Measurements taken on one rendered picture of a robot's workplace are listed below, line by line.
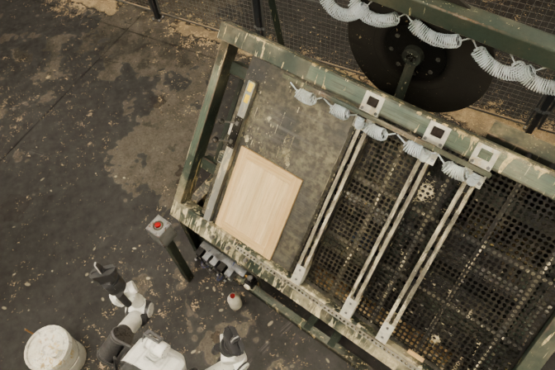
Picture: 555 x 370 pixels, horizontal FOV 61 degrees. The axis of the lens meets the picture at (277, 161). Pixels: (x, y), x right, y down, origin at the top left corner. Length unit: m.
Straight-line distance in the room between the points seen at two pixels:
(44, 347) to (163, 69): 2.97
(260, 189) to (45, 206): 2.43
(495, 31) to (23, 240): 3.89
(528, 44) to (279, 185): 1.43
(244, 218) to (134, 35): 3.44
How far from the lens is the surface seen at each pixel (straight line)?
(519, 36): 2.24
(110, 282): 2.33
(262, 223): 2.84
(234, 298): 3.60
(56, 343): 3.70
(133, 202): 4.36
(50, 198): 4.71
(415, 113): 2.28
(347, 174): 2.45
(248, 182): 2.82
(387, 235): 2.47
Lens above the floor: 3.57
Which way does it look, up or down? 56 degrees down
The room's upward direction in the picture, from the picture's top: 6 degrees counter-clockwise
